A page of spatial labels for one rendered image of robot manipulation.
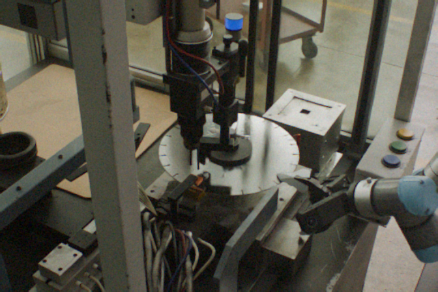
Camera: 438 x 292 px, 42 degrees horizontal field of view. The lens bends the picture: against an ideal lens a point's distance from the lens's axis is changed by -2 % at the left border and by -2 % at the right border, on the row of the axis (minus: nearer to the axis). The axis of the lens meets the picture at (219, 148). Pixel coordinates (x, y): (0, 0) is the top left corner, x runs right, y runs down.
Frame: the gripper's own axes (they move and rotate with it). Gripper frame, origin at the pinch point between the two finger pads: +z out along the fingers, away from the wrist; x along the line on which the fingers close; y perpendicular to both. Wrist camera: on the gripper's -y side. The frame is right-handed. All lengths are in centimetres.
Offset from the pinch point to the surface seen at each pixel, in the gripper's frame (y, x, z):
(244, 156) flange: 0.0, 13.1, 7.2
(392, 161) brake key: 29.5, -3.4, -10.1
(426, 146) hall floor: 179, -56, 72
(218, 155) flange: -3.9, 15.4, 10.8
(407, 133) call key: 43.7, -1.5, -7.5
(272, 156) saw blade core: 5.7, 10.2, 4.2
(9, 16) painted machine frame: -29, 62, 29
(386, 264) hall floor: 88, -72, 50
